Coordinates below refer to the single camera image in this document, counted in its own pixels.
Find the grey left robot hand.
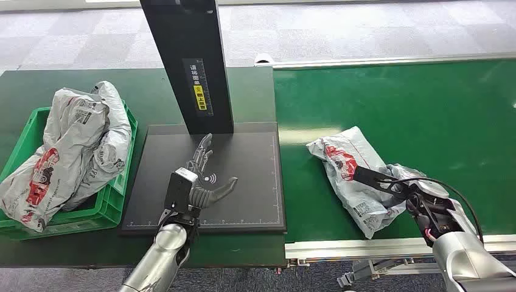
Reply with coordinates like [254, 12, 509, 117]
[186, 133, 239, 210]

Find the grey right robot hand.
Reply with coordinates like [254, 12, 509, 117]
[377, 182, 413, 203]

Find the grey courier bag package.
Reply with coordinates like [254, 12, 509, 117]
[305, 126, 429, 240]

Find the green plastic basket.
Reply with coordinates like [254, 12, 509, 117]
[0, 100, 139, 242]

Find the green conveyor belt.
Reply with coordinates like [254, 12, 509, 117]
[273, 58, 516, 245]

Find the yellow black column label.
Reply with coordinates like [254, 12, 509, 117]
[182, 58, 214, 118]

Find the plain grey courier bag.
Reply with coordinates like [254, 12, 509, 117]
[61, 80, 133, 213]

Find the grey red-print courier bag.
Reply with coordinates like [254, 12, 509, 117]
[0, 88, 110, 234]

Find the white conveyor end cap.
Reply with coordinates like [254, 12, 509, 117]
[254, 53, 275, 68]

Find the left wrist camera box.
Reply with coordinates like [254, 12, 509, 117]
[164, 168, 200, 215]

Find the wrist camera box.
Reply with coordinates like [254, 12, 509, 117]
[164, 168, 200, 215]
[353, 165, 405, 194]

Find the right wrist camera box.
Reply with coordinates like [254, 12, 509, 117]
[353, 165, 405, 194]

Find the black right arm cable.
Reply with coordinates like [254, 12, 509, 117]
[378, 176, 484, 245]

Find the aluminium conveyor side rail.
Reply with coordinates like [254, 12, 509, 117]
[284, 234, 516, 261]
[266, 51, 516, 70]

